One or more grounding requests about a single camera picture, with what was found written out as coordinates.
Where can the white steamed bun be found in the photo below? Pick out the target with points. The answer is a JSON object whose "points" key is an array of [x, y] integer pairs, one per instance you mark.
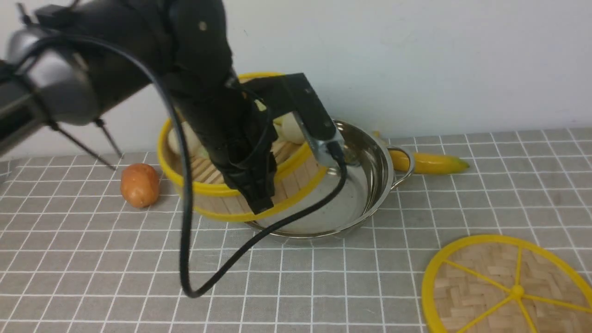
{"points": [[194, 146], [291, 130]]}

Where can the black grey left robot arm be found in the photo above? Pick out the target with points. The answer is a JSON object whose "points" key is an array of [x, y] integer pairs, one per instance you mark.
{"points": [[77, 62]]}

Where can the grey checkered tablecloth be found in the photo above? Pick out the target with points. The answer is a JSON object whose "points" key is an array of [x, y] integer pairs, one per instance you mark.
{"points": [[75, 258]]}

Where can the white steamed bun left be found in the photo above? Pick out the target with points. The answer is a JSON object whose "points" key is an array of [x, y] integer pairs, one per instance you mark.
{"points": [[194, 146]]}

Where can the yellow bamboo steamer lid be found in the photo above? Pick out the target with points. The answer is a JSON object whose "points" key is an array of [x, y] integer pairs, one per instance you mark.
{"points": [[501, 284]]}

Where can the black tripod legs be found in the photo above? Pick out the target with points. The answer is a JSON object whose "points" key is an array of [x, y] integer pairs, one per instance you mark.
{"points": [[90, 149]]}

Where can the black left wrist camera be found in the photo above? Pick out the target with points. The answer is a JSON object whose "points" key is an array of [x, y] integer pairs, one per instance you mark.
{"points": [[293, 94]]}

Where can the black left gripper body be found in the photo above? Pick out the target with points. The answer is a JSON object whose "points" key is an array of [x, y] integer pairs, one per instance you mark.
{"points": [[228, 122]]}

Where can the brown potato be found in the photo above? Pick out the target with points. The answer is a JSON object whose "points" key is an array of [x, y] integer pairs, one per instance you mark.
{"points": [[140, 185]]}

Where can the yellow banana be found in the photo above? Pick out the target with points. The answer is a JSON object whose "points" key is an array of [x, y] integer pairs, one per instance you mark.
{"points": [[431, 164]]}

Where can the stainless steel pot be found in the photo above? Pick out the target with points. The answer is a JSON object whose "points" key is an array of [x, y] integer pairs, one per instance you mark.
{"points": [[373, 170]]}

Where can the yellow bamboo steamer basket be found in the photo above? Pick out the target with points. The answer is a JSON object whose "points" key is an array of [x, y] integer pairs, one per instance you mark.
{"points": [[298, 174]]}

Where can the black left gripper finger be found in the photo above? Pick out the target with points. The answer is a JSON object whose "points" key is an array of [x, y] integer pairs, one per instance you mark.
{"points": [[257, 187]]}

